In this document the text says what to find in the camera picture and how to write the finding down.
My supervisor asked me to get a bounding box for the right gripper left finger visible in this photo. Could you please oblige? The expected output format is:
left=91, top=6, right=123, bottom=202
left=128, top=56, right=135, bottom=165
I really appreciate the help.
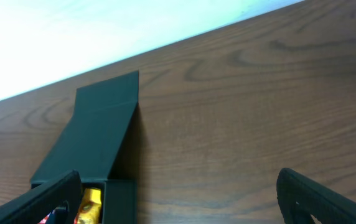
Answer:
left=0, top=170, right=82, bottom=224

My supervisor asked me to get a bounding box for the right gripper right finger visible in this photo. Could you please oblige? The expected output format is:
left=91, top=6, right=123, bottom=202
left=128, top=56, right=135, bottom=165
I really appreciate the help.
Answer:
left=276, top=168, right=356, bottom=224

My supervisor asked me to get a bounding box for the yellow snack bag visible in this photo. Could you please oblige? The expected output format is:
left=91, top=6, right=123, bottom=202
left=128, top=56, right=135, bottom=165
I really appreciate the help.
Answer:
left=75, top=188, right=102, bottom=224

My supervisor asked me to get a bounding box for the red candy bag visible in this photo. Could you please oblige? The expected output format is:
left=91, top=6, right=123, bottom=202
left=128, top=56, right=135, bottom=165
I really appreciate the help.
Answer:
left=38, top=210, right=55, bottom=224

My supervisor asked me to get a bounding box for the black gift box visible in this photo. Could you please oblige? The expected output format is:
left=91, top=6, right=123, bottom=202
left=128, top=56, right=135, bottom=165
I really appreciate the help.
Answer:
left=30, top=71, right=139, bottom=223

